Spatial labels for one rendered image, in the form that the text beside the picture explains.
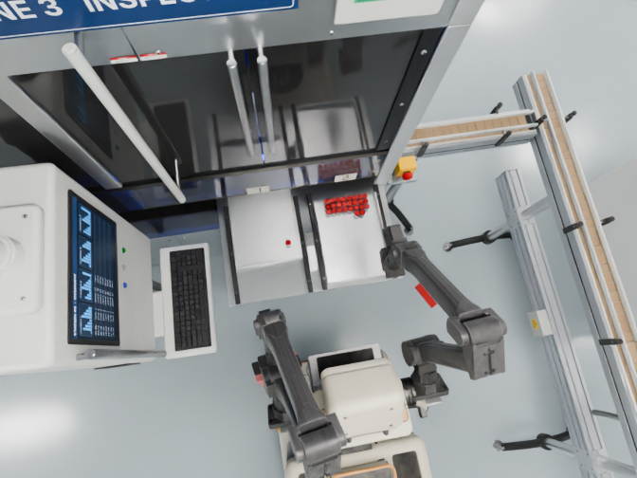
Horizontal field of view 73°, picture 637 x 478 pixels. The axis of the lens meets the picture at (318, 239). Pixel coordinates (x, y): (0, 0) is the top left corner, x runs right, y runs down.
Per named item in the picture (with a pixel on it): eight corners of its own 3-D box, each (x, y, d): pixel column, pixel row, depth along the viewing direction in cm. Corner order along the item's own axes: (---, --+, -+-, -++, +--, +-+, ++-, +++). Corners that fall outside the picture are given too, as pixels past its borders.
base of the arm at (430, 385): (411, 402, 129) (449, 395, 131) (410, 380, 126) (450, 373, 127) (402, 382, 137) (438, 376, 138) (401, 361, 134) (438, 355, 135)
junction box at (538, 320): (526, 312, 215) (536, 310, 206) (536, 310, 215) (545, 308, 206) (533, 337, 212) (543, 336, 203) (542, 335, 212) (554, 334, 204)
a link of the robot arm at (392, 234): (394, 259, 125) (422, 253, 127) (384, 222, 128) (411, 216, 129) (383, 266, 137) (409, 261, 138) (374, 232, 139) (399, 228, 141)
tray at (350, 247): (313, 203, 179) (313, 200, 175) (373, 194, 181) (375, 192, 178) (327, 284, 170) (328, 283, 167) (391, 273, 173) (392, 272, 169)
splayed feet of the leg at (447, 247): (441, 242, 269) (448, 236, 256) (517, 229, 274) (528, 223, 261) (444, 254, 268) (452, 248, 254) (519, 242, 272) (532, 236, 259)
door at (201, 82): (122, 183, 142) (7, 69, 85) (263, 163, 146) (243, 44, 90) (122, 184, 142) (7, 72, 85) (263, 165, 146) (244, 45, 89)
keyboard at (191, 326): (170, 251, 178) (168, 250, 176) (204, 248, 179) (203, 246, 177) (175, 351, 168) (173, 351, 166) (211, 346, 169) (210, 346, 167)
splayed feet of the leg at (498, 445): (490, 438, 242) (501, 443, 228) (573, 421, 246) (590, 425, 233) (494, 453, 240) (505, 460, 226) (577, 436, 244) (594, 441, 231)
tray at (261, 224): (227, 189, 178) (225, 185, 175) (289, 179, 181) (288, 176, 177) (237, 268, 170) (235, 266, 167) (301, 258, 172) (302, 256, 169)
